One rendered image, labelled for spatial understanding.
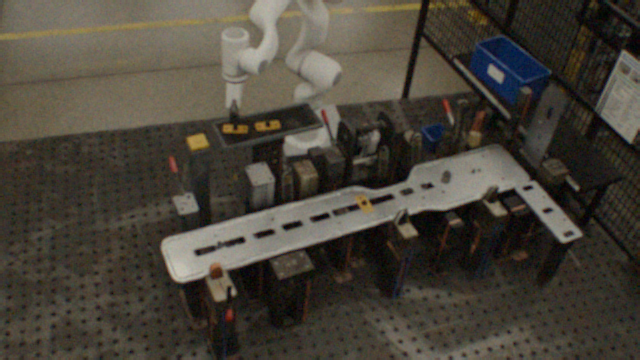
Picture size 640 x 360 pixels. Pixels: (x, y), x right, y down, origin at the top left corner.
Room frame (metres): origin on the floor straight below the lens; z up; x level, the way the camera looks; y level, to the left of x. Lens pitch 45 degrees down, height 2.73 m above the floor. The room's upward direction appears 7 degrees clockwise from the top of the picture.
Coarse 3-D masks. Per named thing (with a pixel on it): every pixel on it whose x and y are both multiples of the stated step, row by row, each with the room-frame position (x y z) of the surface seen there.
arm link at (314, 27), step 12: (300, 0) 2.14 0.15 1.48; (312, 0) 2.15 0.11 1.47; (312, 12) 2.13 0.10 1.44; (324, 12) 2.15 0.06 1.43; (312, 24) 2.12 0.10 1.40; (324, 24) 2.13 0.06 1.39; (300, 36) 2.16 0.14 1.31; (312, 36) 2.12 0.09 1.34; (324, 36) 2.14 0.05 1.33; (300, 48) 2.15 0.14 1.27; (288, 60) 2.18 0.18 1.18; (300, 60) 2.16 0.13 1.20
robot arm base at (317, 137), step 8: (320, 112) 2.17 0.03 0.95; (296, 136) 2.14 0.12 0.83; (304, 136) 2.13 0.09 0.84; (312, 136) 2.15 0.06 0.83; (320, 136) 2.19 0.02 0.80; (288, 144) 2.12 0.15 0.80; (296, 144) 2.12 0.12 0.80; (304, 144) 2.12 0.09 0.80; (312, 144) 2.13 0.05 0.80; (320, 144) 2.14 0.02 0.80
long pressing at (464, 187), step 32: (448, 160) 1.92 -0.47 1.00; (480, 160) 1.94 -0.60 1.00; (512, 160) 1.96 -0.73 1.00; (352, 192) 1.69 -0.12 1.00; (384, 192) 1.71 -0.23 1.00; (416, 192) 1.73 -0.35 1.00; (448, 192) 1.75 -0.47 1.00; (480, 192) 1.77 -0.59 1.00; (224, 224) 1.46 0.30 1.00; (256, 224) 1.48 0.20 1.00; (320, 224) 1.52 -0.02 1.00; (352, 224) 1.54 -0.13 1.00; (192, 256) 1.32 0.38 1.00; (256, 256) 1.35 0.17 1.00
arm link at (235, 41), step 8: (224, 32) 1.76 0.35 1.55; (232, 32) 1.77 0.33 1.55; (240, 32) 1.77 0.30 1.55; (224, 40) 1.73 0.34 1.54; (232, 40) 1.73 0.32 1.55; (240, 40) 1.73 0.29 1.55; (248, 40) 1.76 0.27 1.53; (224, 48) 1.73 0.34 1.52; (232, 48) 1.72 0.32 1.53; (240, 48) 1.73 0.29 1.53; (224, 56) 1.73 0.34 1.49; (232, 56) 1.72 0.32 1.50; (240, 56) 1.71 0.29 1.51; (224, 64) 1.73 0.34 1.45; (232, 64) 1.72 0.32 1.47; (224, 72) 1.73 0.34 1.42; (232, 72) 1.72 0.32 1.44; (240, 72) 1.73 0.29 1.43
